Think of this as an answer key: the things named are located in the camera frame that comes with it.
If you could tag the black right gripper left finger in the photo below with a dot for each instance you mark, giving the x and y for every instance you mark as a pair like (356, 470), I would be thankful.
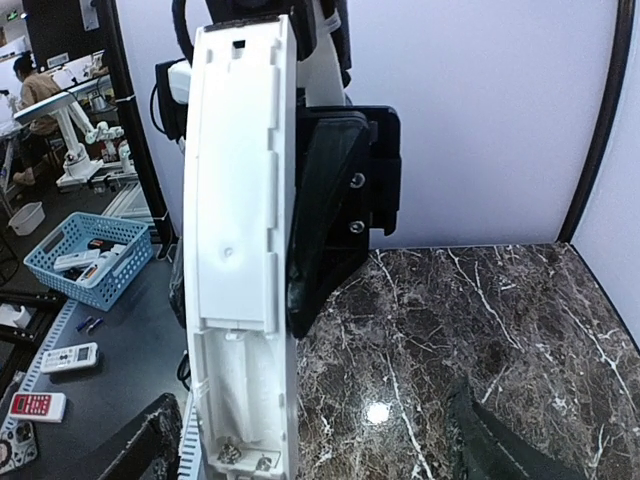
(150, 440)

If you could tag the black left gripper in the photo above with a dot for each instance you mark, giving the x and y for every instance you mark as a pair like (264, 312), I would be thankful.
(347, 182)

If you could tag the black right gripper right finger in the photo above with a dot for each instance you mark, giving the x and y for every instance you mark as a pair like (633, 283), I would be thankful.
(482, 447)

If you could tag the white remote control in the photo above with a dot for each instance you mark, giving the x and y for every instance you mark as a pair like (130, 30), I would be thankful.
(239, 193)

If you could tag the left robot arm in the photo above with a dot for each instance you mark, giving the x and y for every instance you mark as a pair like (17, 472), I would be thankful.
(322, 51)

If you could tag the red white remote on bench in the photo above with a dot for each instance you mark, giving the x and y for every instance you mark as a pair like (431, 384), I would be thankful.
(38, 407)

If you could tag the blue plastic basket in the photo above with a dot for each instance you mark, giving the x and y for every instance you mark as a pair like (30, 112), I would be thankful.
(91, 258)

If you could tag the white plastic tub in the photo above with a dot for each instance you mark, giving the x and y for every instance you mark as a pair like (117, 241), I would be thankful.
(27, 219)

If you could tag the white slotted cable duct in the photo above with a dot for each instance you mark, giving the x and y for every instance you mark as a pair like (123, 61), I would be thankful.
(21, 371)

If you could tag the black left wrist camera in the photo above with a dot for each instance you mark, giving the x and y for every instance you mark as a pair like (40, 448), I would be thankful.
(170, 97)

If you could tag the black frame rail right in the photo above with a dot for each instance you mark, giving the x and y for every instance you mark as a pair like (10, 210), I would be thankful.
(607, 297)

